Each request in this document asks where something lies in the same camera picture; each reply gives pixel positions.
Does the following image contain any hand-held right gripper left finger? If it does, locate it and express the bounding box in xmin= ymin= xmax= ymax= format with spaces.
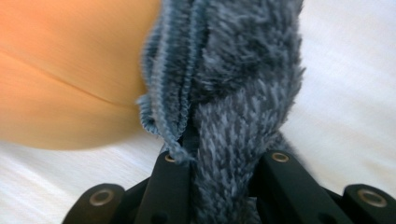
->
xmin=181 ymin=122 xmax=200 ymax=164

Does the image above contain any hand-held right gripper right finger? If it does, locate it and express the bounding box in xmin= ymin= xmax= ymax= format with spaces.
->
xmin=247 ymin=161 xmax=265 ymax=199

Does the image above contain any orange plush toy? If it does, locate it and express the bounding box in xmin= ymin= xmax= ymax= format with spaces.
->
xmin=0 ymin=0 xmax=163 ymax=151

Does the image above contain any grey fluffy towel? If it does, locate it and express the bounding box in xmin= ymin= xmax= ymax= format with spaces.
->
xmin=135 ymin=0 xmax=306 ymax=224

